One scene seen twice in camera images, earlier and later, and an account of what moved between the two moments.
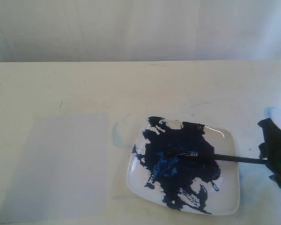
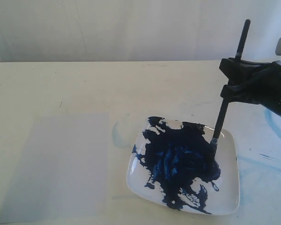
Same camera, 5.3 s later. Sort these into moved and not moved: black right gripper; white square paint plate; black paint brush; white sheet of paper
Moved: black right gripper; black paint brush
Not moved: white sheet of paper; white square paint plate
